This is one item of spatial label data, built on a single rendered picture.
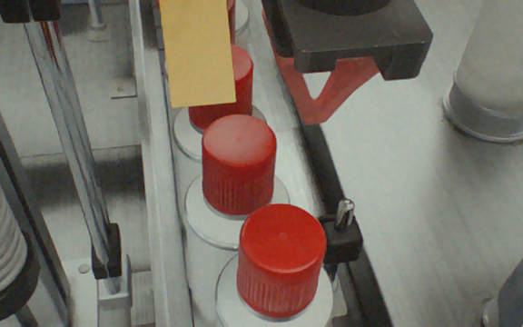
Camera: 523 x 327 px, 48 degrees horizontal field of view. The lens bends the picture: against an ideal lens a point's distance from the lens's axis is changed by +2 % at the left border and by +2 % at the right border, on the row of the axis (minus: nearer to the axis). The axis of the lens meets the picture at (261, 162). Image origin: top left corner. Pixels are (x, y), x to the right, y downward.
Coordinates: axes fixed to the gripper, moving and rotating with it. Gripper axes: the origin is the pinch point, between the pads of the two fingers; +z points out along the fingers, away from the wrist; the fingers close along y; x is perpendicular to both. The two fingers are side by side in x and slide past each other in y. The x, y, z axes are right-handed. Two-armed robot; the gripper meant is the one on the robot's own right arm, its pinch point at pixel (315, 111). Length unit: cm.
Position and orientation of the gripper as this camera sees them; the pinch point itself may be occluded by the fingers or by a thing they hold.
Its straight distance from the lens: 36.3
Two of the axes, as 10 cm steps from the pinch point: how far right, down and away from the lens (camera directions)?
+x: -9.8, 1.0, -1.5
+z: -0.5, 6.4, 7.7
